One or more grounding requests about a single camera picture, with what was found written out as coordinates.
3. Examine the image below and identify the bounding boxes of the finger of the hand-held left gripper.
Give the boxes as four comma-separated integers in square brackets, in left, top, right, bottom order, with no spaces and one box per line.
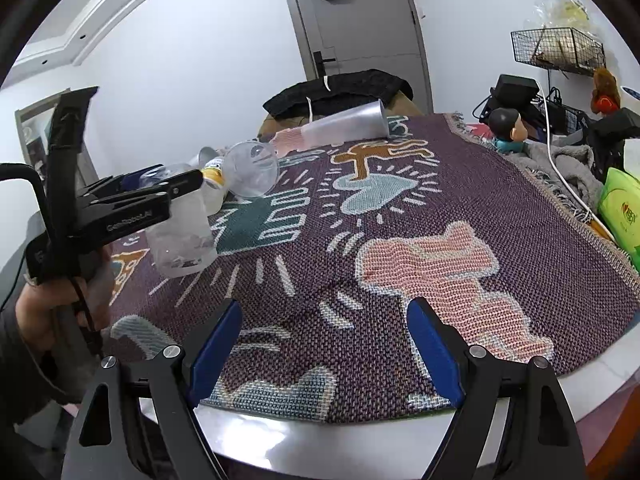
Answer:
[100,168,204,207]
[80,163,167,197]

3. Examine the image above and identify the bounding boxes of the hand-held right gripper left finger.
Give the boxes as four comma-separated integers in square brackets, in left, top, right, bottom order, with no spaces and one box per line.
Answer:
[60,297,246,480]

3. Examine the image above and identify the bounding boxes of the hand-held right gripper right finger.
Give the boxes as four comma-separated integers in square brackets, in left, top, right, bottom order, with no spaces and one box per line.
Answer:
[406,296,588,480]

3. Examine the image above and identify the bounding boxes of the frosted short plastic cup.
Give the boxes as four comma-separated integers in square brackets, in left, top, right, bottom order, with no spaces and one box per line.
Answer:
[139,164,219,279]

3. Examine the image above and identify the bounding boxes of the person's left forearm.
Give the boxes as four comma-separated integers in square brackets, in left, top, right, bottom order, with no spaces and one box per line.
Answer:
[0,305,88,408]

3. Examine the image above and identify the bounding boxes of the clear glass cup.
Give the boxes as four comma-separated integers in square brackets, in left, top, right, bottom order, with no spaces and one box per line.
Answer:
[222,140,280,199]

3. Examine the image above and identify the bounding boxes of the tall frosted plastic cup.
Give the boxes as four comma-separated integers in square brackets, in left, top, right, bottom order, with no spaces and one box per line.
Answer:
[271,99,390,157]

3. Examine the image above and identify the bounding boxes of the person's left hand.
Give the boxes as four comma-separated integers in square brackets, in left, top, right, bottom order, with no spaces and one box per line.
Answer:
[14,247,115,356]

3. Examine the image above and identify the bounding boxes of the small yellow label bottle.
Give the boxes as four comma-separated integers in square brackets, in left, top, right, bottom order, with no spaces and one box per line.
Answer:
[199,146,232,215]

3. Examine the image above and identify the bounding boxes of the printed woven blanket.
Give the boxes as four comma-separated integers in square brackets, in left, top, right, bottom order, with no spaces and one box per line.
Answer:
[102,112,640,424]

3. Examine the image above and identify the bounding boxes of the black jacket on chair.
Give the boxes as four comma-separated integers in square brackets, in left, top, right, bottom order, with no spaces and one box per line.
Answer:
[263,69,414,117]

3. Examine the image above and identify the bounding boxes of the grey fleece cloth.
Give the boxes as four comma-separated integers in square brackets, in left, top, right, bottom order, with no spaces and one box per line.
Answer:
[502,139,607,213]

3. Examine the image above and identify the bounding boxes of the green wipes packet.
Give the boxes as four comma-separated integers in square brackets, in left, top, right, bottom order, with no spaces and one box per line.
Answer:
[597,167,640,272]

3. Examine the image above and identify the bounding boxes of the black-headed doll figure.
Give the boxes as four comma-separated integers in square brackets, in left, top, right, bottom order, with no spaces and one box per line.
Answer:
[487,107,529,154]

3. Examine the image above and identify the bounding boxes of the grey door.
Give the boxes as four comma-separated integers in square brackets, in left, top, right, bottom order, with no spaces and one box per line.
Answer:
[276,0,434,116]

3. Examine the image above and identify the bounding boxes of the black box device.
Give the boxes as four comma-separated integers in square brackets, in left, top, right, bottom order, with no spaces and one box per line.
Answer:
[489,74,544,112]

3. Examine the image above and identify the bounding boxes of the black bag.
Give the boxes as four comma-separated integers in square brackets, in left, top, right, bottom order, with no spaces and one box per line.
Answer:
[586,107,640,183]

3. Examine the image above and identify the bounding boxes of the brown plush toy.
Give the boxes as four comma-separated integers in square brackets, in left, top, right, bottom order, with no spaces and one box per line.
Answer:
[590,67,622,114]

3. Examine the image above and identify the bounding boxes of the clear plastic bag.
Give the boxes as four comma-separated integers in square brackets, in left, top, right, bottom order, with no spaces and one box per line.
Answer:
[524,0,601,36]

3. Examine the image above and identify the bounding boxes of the framed wall mirror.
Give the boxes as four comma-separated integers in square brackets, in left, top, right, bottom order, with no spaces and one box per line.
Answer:
[13,88,94,182]

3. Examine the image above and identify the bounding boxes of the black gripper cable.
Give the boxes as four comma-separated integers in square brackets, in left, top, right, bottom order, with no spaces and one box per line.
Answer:
[70,277,101,348]

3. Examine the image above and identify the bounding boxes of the black door handle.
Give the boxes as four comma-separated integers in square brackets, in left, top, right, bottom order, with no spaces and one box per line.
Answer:
[312,51,339,82]

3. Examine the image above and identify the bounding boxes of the white cable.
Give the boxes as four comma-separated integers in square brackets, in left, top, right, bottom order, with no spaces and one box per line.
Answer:
[536,79,617,242]

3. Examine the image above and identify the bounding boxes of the black wire basket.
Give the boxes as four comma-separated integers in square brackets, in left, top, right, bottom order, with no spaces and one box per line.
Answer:
[510,26,606,79]

